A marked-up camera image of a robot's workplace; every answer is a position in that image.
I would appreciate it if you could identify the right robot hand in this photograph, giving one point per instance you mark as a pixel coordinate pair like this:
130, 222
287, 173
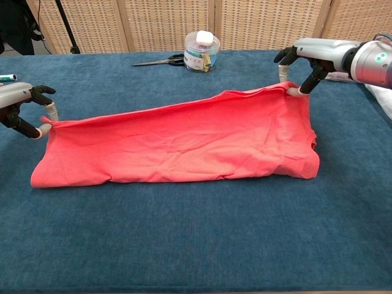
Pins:
324, 52

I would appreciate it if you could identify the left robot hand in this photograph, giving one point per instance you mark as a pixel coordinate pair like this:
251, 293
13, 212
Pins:
15, 95

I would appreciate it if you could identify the red sleeveless shirt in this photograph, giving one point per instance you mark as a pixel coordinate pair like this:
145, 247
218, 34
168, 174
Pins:
183, 147

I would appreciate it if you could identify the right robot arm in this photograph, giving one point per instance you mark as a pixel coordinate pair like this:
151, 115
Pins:
370, 64

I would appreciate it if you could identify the white green marker pen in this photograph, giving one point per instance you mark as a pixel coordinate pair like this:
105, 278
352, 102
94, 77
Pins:
7, 77

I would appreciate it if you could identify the bag with white garment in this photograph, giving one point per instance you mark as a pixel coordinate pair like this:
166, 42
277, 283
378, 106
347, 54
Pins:
382, 101

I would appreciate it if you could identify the black tripod stand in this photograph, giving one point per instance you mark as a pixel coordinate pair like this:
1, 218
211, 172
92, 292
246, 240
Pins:
65, 27

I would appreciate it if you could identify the white earbud case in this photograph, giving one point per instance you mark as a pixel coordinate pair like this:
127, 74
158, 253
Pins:
204, 38

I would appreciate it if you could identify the clear plastic jar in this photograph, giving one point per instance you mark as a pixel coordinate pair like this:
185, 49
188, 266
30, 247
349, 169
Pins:
202, 62

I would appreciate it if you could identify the wicker folding screen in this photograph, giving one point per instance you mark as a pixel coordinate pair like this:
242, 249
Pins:
165, 24

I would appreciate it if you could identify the blue carpet table mat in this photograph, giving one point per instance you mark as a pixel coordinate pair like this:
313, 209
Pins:
196, 245

